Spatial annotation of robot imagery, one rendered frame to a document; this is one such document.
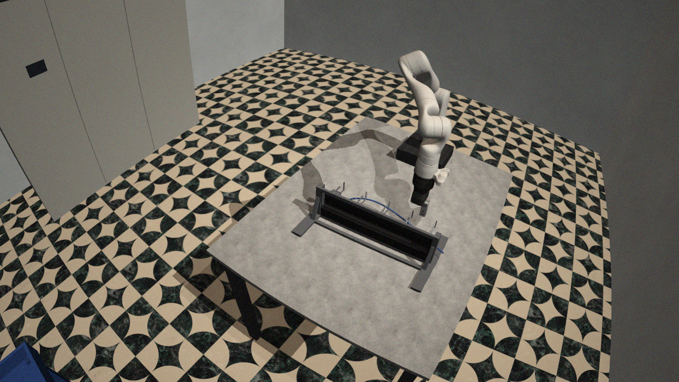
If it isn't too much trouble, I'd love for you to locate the black metal patch panel rack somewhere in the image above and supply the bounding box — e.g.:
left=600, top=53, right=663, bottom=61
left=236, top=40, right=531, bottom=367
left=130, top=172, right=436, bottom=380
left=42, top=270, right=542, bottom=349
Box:
left=292, top=182, right=448, bottom=292

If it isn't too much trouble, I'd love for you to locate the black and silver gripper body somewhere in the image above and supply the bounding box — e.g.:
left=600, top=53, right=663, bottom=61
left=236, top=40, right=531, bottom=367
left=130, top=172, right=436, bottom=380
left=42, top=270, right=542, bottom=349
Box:
left=410, top=158, right=450, bottom=206

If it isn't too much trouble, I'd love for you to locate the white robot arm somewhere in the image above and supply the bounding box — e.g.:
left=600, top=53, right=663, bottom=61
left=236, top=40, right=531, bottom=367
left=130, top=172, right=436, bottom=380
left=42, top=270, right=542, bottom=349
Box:
left=398, top=50, right=452, bottom=166

